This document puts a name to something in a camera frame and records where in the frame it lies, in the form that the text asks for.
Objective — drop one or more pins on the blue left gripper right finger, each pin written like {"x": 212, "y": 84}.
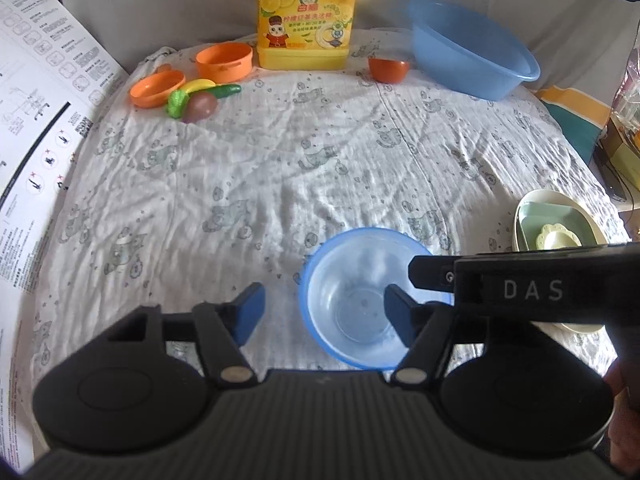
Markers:
{"x": 425, "y": 330}

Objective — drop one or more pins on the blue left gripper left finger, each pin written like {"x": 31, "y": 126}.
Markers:
{"x": 219, "y": 331}

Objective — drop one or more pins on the small yellow scalloped plate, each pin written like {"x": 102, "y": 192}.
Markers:
{"x": 556, "y": 236}

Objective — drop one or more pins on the blue translucent bowl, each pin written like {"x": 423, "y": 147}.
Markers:
{"x": 341, "y": 295}

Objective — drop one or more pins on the square green plate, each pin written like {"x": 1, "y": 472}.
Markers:
{"x": 533, "y": 216}

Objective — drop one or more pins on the round white plate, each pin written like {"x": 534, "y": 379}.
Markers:
{"x": 551, "y": 197}

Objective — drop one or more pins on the small dark orange bowl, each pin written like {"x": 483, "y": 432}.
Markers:
{"x": 387, "y": 71}

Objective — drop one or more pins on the person right hand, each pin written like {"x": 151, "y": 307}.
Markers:
{"x": 623, "y": 431}

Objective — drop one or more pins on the yellow cardboard box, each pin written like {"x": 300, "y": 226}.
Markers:
{"x": 622, "y": 155}

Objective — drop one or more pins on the white cat print cloth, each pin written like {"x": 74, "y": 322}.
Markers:
{"x": 158, "y": 212}

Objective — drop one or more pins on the brown toy kiwi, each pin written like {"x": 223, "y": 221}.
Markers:
{"x": 200, "y": 106}

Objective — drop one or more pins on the green toy lettuce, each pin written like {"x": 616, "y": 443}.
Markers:
{"x": 176, "y": 103}

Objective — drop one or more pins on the green toy cucumber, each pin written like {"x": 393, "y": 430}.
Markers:
{"x": 223, "y": 91}

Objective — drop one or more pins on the yellow toy banana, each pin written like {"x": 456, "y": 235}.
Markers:
{"x": 196, "y": 85}

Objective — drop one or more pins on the orange toy pan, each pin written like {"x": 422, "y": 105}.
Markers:
{"x": 154, "y": 90}

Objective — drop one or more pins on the orange toy pot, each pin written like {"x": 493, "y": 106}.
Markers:
{"x": 225, "y": 63}

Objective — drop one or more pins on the teal striped blanket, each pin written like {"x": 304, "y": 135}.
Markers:
{"x": 582, "y": 46}

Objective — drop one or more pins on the large blue plastic basin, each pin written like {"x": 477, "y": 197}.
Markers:
{"x": 466, "y": 52}

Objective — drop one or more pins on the white instruction sheet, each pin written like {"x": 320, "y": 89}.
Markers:
{"x": 54, "y": 78}

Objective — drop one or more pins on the yellow dish soap bottle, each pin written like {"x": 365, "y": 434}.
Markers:
{"x": 304, "y": 34}

